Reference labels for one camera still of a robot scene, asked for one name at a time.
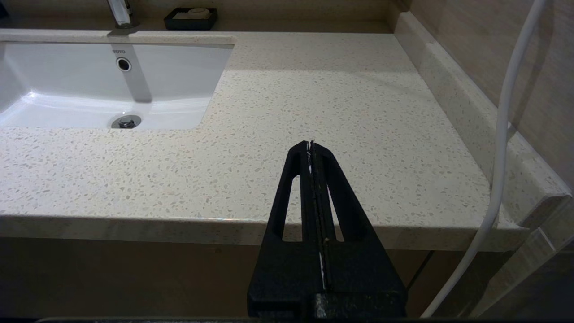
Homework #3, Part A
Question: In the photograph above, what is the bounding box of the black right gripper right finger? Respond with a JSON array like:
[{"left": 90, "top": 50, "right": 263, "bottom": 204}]
[{"left": 310, "top": 140, "right": 408, "bottom": 319}]

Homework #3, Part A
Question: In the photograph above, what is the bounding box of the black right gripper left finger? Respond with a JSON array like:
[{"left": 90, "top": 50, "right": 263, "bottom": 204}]
[{"left": 248, "top": 140, "right": 324, "bottom": 319}]

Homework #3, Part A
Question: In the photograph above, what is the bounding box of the brown vanity cabinet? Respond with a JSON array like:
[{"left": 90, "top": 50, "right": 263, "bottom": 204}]
[{"left": 0, "top": 236, "right": 516, "bottom": 320}]

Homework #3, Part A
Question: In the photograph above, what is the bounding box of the chrome sink drain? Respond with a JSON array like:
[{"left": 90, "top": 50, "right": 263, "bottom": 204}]
[{"left": 110, "top": 114, "right": 142, "bottom": 130}]

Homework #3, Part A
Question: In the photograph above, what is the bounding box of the black soap dish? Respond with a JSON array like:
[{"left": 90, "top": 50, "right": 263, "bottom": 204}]
[{"left": 163, "top": 7, "right": 218, "bottom": 31}]

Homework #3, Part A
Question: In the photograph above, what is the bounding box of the white ceramic sink basin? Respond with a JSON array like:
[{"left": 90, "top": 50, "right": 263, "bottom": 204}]
[{"left": 0, "top": 41, "right": 235, "bottom": 131}]

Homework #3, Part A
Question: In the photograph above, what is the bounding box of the chrome faucet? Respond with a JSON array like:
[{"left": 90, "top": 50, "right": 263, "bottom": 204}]
[{"left": 106, "top": 0, "right": 139, "bottom": 29}]

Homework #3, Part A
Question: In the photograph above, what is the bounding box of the white cable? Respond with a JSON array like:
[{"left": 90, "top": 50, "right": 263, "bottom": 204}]
[{"left": 422, "top": 0, "right": 550, "bottom": 318}]

